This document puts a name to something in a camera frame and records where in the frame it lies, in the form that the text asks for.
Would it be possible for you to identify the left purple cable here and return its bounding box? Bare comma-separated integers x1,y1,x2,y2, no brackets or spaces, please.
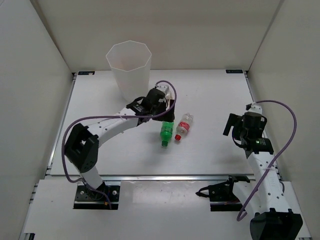
61,79,178,208

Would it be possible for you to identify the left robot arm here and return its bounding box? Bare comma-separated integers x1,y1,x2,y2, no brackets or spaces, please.
61,87,176,201

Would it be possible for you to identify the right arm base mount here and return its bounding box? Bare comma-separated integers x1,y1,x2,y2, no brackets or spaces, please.
195,175,251,212

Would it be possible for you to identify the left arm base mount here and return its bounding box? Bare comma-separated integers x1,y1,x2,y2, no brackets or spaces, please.
73,181,121,211

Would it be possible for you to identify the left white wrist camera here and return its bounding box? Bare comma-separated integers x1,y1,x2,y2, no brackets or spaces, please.
155,84,170,94

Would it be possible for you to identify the clear bottle yellow cap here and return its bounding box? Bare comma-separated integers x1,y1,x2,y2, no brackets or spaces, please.
165,92,175,103

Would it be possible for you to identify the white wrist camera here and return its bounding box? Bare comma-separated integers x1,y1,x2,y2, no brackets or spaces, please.
245,102,263,115
155,84,170,94

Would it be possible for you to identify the green plastic bottle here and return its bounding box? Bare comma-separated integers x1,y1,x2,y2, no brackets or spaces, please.
160,121,174,147

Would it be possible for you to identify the white octagonal plastic bin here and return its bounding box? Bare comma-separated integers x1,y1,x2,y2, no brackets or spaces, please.
105,40,152,102

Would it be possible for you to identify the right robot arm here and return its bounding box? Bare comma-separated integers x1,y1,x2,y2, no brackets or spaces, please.
223,111,303,240

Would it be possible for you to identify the clear bottle red label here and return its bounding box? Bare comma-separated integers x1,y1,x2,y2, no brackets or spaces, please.
174,113,194,142

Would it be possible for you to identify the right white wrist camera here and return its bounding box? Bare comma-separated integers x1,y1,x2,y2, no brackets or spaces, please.
245,102,263,115

